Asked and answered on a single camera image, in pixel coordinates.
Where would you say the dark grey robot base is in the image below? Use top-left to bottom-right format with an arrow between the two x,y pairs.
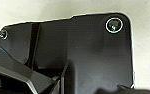
0,12 -> 135,94

